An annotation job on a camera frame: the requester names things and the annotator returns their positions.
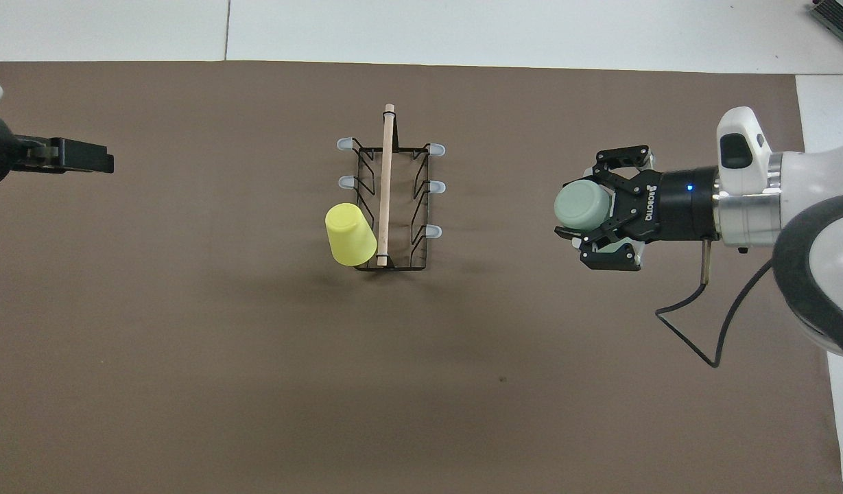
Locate brown table mat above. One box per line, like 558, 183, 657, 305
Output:
0, 60, 843, 494

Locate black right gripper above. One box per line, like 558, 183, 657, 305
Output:
555, 145, 720, 272

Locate pale green plastic cup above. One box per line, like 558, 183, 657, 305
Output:
554, 179, 613, 232

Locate black wire cup rack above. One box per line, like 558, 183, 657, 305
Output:
335, 103, 447, 272

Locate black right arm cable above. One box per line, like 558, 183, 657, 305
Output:
656, 237, 775, 368

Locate yellow plastic cup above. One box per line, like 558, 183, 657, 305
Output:
324, 202, 378, 267

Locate grey ribbed device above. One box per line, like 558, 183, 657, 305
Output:
809, 0, 843, 35

